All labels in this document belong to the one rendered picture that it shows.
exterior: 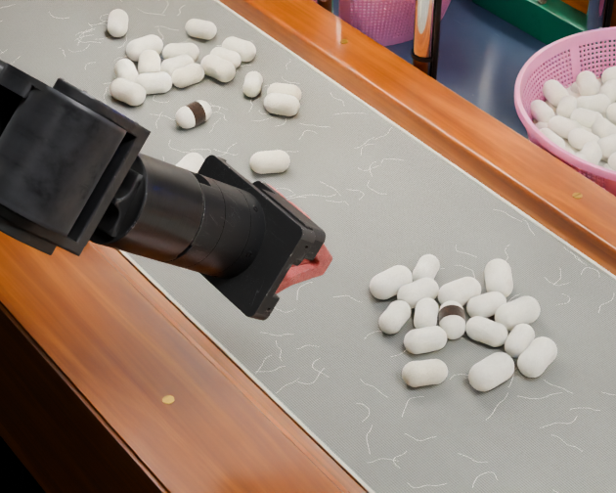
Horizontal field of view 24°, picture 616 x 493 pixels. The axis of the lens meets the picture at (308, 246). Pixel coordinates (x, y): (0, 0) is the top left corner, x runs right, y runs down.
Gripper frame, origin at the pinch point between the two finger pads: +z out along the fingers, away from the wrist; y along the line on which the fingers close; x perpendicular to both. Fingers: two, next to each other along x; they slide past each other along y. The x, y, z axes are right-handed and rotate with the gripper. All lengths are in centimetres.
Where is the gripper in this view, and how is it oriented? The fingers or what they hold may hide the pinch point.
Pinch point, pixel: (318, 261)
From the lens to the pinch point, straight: 95.7
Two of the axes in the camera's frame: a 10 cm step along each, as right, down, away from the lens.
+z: 6.1, 2.0, 7.7
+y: -6.1, -5.0, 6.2
